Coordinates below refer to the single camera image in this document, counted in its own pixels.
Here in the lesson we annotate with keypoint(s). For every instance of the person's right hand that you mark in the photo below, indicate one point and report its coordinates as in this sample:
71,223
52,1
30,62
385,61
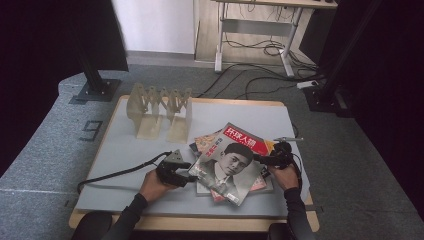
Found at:
286,178

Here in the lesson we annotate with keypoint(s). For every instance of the red-brown cover magazine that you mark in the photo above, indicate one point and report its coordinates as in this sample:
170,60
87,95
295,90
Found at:
206,141

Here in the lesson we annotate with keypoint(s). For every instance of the wooden table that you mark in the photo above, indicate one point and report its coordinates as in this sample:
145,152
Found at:
200,224

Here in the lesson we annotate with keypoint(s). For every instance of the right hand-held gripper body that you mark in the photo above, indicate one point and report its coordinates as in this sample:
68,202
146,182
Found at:
283,156

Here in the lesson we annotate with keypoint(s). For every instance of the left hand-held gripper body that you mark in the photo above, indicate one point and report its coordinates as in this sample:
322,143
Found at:
166,171

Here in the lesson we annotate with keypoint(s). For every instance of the light wooden panel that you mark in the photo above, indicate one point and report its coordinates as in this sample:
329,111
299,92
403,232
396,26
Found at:
206,33

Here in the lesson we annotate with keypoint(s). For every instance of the beige expandable book rack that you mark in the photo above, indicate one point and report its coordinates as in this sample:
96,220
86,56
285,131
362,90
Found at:
150,113

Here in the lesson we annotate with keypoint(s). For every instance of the portrait cover magazine red title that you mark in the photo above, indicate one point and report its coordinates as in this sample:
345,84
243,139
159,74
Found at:
230,166

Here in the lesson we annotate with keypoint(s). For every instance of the black slanted stand post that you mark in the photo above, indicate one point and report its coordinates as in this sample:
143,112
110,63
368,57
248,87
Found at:
343,56

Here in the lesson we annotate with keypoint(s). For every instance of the wooden desk with metal legs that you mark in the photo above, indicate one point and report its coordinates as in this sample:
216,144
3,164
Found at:
256,27

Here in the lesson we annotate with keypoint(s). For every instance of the white power strip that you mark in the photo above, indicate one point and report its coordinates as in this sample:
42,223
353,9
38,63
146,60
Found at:
307,84

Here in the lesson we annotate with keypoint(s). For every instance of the person's left hand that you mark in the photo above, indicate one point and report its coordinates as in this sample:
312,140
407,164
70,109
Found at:
153,188

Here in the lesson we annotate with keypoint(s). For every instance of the black stand with square base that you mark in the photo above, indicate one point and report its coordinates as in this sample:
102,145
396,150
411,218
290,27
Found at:
96,88

